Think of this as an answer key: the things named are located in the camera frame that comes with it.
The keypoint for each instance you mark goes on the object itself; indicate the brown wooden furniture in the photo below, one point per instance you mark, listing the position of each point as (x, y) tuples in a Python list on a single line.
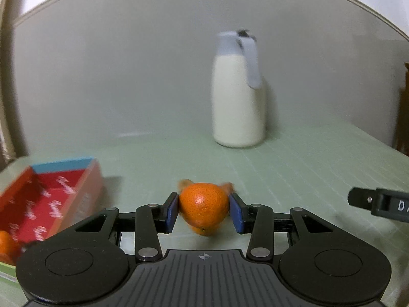
[(403, 108)]

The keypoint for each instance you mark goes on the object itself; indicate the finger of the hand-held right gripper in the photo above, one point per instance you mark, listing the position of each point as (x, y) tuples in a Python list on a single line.
[(361, 198)]

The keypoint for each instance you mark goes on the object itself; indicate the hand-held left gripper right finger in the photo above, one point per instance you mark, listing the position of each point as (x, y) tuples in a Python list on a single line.
[(235, 214)]

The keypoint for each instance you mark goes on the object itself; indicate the small dark brown fruit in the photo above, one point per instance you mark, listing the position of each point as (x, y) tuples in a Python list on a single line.
[(228, 186)]

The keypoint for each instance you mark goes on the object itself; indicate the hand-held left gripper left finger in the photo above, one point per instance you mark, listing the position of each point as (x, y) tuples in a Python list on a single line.
[(172, 212)]

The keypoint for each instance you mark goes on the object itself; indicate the white jug with grey lid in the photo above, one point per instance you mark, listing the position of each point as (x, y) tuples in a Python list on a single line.
[(236, 102)]

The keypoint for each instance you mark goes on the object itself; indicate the colourful cardboard box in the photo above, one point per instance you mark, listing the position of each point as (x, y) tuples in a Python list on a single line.
[(48, 198)]

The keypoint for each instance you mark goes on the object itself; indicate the orange mandarin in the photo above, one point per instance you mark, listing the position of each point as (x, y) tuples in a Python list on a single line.
[(8, 246), (204, 204)]

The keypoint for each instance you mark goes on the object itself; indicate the green grid mat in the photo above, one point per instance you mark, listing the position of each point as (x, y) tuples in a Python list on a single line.
[(303, 166)]

